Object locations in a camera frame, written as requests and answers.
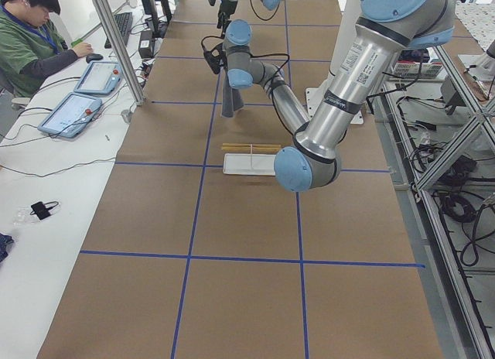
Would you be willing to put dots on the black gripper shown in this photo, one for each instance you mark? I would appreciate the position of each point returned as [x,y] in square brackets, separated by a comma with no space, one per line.
[223,5]

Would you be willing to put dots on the grey blue towel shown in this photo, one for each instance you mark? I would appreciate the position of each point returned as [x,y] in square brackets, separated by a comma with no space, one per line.
[231,99]

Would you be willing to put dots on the wooden rack bar left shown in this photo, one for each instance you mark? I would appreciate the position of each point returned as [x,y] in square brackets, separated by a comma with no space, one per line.
[251,144]

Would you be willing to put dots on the wooden rack bar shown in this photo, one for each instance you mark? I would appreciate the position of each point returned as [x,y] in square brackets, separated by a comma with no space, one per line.
[251,149]
[251,144]

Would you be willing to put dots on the wooden rack bar right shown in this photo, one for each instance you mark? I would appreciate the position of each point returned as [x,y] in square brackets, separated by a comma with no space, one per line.
[251,149]

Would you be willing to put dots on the white towel rack base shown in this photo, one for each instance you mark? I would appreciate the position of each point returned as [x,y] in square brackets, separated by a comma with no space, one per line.
[249,164]

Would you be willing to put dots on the black monitor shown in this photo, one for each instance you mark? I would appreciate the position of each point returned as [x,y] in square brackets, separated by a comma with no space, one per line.
[158,27]

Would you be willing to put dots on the black power adapter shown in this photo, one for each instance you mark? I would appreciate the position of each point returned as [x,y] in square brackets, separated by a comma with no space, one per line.
[146,44]

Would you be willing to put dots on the black keyboard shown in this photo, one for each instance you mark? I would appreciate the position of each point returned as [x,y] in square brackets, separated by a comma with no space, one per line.
[124,23]

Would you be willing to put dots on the far teach pendant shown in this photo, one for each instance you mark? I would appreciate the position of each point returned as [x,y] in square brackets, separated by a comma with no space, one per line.
[99,78]

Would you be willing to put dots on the teach pendant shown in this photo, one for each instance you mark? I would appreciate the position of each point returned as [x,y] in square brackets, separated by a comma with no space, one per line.
[99,78]
[71,116]

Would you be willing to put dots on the black computer mouse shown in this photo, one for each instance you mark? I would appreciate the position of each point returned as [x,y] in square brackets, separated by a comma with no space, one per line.
[93,57]

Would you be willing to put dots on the near teach pendant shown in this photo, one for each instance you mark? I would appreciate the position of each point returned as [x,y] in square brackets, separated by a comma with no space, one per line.
[71,116]

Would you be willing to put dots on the seated person green shirt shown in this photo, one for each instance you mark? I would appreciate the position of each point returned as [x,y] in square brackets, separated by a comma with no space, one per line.
[31,47]

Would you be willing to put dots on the small black device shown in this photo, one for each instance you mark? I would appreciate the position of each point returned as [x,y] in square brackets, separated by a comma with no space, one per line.
[43,210]

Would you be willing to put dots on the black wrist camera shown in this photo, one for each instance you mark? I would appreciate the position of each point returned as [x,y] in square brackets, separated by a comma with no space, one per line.
[215,57]

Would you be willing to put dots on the aluminium frame post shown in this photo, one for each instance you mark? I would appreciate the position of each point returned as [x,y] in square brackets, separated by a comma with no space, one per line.
[110,27]

